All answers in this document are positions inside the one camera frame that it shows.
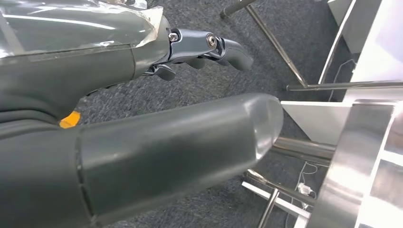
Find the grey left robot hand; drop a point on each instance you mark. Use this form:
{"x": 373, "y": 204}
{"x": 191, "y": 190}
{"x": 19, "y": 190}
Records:
{"x": 78, "y": 47}

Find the stainless steel table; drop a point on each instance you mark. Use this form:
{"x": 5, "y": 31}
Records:
{"x": 277, "y": 44}
{"x": 346, "y": 163}

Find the white cabinet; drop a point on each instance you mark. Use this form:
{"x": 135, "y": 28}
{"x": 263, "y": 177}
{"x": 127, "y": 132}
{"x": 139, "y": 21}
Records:
{"x": 314, "y": 121}

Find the white desk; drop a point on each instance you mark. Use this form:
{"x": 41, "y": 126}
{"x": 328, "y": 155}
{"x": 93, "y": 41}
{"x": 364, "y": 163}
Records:
{"x": 283, "y": 204}

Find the white power adapter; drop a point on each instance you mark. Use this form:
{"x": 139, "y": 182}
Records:
{"x": 304, "y": 188}

